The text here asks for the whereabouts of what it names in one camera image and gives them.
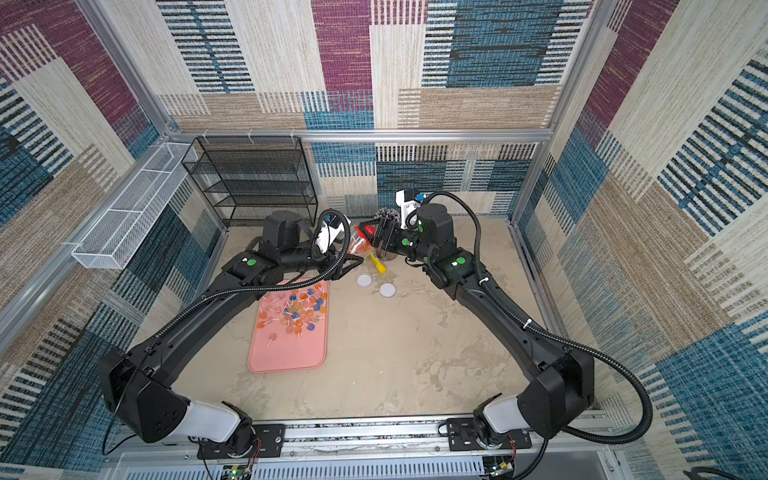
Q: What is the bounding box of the translucent white jar lid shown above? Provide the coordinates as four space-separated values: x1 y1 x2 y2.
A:
356 274 373 288

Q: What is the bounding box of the white wire mesh basket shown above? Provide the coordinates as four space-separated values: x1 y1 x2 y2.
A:
71 142 189 270

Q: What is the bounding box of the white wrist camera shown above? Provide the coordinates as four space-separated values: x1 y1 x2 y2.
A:
395 188 425 229
315 214 349 254

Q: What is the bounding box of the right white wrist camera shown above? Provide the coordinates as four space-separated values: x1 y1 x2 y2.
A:
395 188 425 229

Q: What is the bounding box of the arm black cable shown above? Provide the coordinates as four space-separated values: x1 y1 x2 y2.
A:
101 207 352 456
410 190 654 480

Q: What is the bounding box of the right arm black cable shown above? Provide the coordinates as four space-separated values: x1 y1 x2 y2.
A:
410 190 654 480

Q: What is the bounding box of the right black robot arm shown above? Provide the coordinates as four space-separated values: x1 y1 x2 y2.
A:
359 204 594 449

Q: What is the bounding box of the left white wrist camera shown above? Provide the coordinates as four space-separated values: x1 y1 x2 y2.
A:
315 214 349 254

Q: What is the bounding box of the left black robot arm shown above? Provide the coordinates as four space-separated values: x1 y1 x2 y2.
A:
98 209 362 456

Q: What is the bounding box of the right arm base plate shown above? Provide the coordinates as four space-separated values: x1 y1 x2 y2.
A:
437 417 532 451

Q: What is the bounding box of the pink plastic tray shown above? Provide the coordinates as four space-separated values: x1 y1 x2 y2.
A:
247 281 329 374

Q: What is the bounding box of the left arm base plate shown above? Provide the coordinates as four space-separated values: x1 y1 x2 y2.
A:
197 424 286 461

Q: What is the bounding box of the red lid candy jar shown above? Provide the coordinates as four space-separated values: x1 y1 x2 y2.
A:
348 226 374 259

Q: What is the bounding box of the black wire shelf rack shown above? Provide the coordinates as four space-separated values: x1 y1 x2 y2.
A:
181 136 318 227

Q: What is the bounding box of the clear cup of pencils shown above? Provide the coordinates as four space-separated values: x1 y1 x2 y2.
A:
376 208 400 262

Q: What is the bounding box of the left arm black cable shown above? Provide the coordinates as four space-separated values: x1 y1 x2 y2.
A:
101 207 352 456

